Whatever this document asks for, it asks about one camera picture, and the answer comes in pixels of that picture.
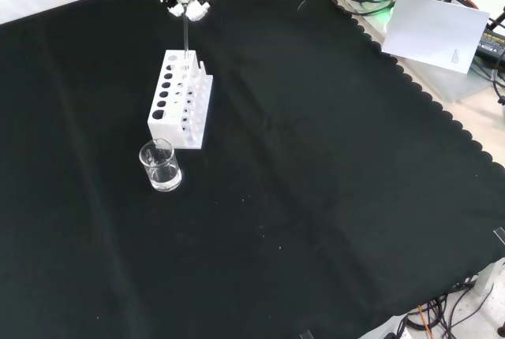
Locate pale board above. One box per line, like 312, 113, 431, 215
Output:
381, 0, 491, 76

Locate black floor cable bundle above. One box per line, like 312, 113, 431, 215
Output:
405, 281, 505, 339

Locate white test tube rack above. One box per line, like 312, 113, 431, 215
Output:
147, 49, 214, 150

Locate clear glass beaker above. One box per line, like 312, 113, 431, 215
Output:
138, 138, 183, 193

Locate black power adapter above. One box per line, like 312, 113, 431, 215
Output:
475, 23, 505, 61

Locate clear glass rod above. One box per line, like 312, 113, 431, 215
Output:
181, 15, 190, 59

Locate black bench cloth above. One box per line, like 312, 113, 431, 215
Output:
0, 0, 505, 339

